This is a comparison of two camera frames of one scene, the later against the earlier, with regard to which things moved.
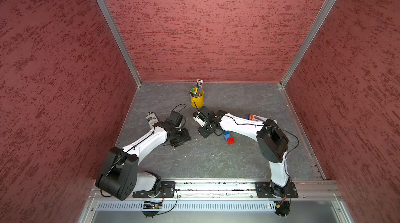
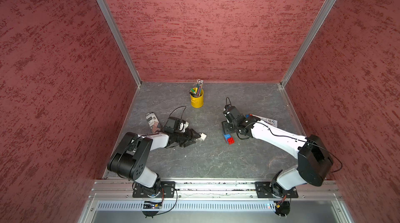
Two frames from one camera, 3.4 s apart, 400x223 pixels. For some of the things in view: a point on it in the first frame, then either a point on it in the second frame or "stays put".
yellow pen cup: (197, 102) stays put
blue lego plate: (227, 135) stays put
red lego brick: (230, 140) stays put
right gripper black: (203, 133) to (225, 128)
